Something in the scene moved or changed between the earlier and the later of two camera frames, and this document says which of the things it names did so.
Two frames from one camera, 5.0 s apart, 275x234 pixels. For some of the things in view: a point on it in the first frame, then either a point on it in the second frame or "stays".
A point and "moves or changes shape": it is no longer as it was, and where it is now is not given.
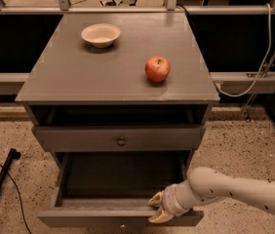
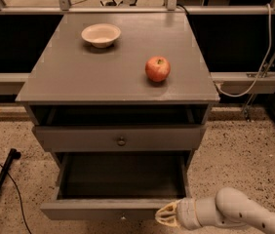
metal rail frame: x=223 y=83 stays
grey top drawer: x=120 y=137 stays
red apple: x=157 y=68 stays
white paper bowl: x=100 y=35 stays
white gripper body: x=170 y=200 -> x=186 y=213
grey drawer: x=112 y=189 moves or changes shape
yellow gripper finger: x=157 y=198 -> x=172 y=208
